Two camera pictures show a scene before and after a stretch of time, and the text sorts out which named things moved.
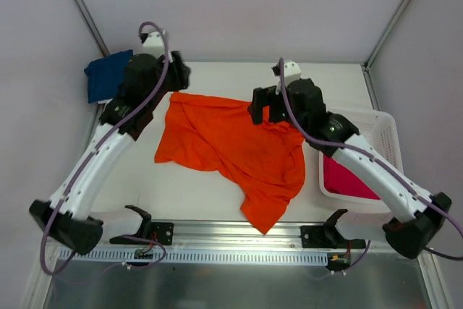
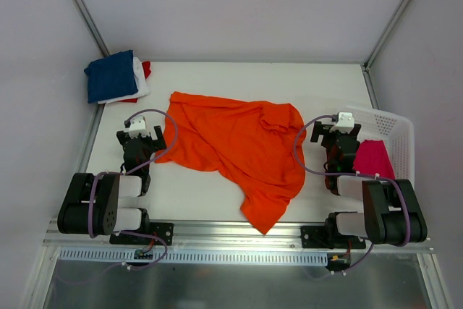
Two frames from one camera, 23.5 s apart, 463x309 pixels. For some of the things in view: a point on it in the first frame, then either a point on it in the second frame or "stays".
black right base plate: x=328 y=236 stays
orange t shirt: x=268 y=161 stays
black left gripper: x=179 y=71 → x=139 y=140
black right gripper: x=264 y=97 → x=336 y=136
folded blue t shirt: x=104 y=75 stays
